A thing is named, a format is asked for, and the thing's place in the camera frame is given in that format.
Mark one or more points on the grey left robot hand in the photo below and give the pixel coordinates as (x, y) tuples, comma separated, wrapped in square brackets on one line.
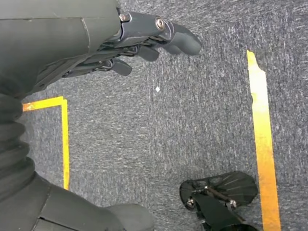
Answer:
[(60, 32)]

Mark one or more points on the black robot foot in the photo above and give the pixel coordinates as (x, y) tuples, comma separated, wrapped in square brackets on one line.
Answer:
[(240, 188)]

